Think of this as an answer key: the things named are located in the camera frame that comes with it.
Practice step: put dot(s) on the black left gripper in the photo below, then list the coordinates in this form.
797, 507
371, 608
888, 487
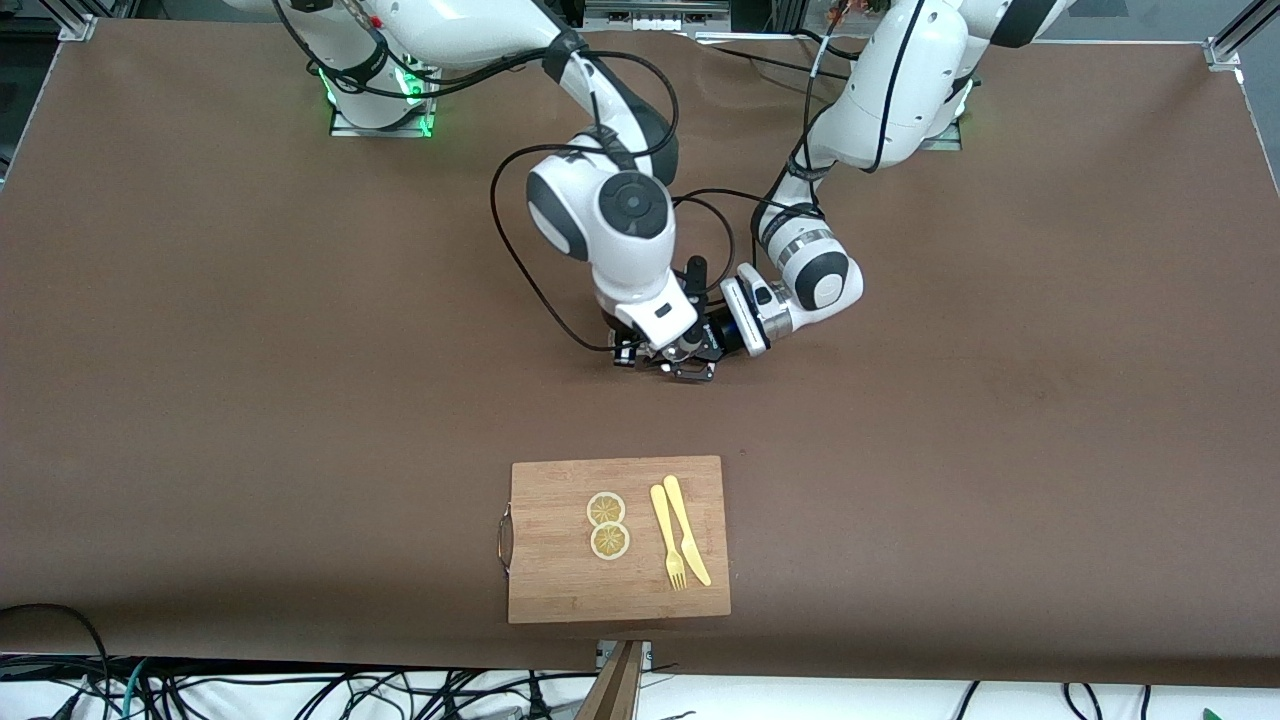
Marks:
727, 333

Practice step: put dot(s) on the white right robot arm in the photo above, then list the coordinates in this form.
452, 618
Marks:
630, 270

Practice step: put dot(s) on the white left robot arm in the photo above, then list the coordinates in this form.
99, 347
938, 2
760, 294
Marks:
900, 90

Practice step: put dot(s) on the lemon slice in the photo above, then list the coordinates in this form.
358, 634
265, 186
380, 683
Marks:
606, 509
610, 542

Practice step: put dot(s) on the yellow plastic fork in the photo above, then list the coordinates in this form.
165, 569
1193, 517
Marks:
666, 530

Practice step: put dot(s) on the yellow plastic knife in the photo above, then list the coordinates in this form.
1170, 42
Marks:
686, 530

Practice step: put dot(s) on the grey power strip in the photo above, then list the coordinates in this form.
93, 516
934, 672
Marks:
655, 18

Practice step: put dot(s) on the metal table edge bracket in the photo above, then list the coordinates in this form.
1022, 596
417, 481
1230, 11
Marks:
604, 655

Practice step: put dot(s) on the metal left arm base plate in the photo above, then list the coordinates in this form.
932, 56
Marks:
945, 143

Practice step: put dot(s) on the wooden post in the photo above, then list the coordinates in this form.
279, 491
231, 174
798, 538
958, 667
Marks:
615, 690

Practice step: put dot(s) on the aluminium frame bracket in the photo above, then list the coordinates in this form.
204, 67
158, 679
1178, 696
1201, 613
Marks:
78, 28
1225, 50

